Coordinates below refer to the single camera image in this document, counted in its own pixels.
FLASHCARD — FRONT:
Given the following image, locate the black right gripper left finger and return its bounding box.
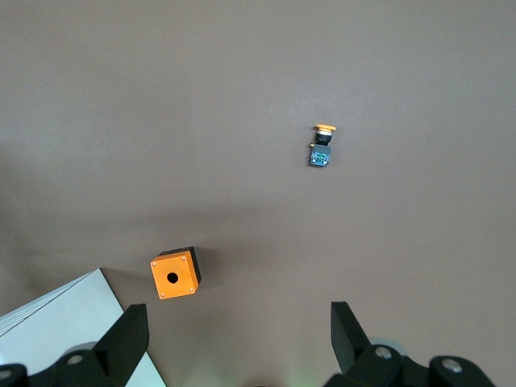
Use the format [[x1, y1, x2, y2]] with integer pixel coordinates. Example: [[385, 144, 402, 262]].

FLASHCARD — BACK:
[[0, 302, 151, 387]]

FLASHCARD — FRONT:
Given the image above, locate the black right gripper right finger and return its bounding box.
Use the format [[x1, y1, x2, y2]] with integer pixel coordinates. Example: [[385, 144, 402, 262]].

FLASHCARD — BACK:
[[322, 301, 497, 387]]

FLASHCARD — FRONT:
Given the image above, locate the white drawer cabinet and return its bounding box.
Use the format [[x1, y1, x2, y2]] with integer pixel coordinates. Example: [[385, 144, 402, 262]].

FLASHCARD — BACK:
[[0, 268, 167, 387]]

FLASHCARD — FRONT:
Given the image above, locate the orange mushroom push button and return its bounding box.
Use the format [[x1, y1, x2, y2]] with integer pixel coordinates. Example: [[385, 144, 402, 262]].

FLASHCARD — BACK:
[[309, 123, 338, 168]]

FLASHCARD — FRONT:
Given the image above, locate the brown table cover sheet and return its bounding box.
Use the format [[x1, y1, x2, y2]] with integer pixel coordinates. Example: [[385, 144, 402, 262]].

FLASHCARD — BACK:
[[0, 0, 516, 387]]

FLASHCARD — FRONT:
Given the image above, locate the orange button enclosure box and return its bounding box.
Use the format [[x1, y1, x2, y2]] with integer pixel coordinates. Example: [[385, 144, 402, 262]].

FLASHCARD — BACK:
[[150, 246, 202, 301]]

